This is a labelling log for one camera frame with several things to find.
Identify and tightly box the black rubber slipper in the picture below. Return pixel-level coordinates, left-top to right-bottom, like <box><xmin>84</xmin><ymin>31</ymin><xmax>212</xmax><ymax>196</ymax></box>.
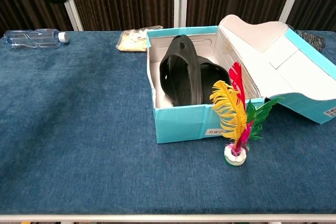
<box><xmin>196</xmin><ymin>56</ymin><xmax>232</xmax><ymax>104</ymax></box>
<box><xmin>159</xmin><ymin>35</ymin><xmax>203</xmax><ymax>107</ymax></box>

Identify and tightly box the light blue cardboard shoe box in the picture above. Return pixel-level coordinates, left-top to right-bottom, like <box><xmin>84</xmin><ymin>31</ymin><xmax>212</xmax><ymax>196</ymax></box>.
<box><xmin>146</xmin><ymin>14</ymin><xmax>336</xmax><ymax>144</ymax></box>

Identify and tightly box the clear bottle with white cap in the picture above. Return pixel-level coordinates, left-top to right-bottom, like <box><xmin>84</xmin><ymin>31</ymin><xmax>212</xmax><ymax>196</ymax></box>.
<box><xmin>4</xmin><ymin>28</ymin><xmax>69</xmax><ymax>49</ymax></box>

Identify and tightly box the clear plastic snack bag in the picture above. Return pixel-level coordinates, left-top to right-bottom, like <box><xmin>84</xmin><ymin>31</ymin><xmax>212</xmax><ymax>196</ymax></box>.
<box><xmin>116</xmin><ymin>25</ymin><xmax>163</xmax><ymax>51</ymax></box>

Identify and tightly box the blue table cloth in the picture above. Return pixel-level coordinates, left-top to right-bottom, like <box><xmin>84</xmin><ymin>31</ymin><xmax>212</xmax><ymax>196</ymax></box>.
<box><xmin>0</xmin><ymin>30</ymin><xmax>336</xmax><ymax>216</ymax></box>

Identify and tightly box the colourful feather shuttlecock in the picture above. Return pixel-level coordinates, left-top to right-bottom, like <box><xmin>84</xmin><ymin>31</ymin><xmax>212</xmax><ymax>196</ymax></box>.
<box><xmin>209</xmin><ymin>61</ymin><xmax>286</xmax><ymax>167</ymax></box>

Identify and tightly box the grey knitted glove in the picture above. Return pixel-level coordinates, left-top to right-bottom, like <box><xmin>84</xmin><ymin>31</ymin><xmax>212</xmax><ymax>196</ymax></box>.
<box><xmin>293</xmin><ymin>28</ymin><xmax>326</xmax><ymax>51</ymax></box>

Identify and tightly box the white table frame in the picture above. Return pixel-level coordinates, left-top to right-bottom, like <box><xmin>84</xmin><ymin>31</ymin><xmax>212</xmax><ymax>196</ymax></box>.
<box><xmin>0</xmin><ymin>214</ymin><xmax>336</xmax><ymax>223</ymax></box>

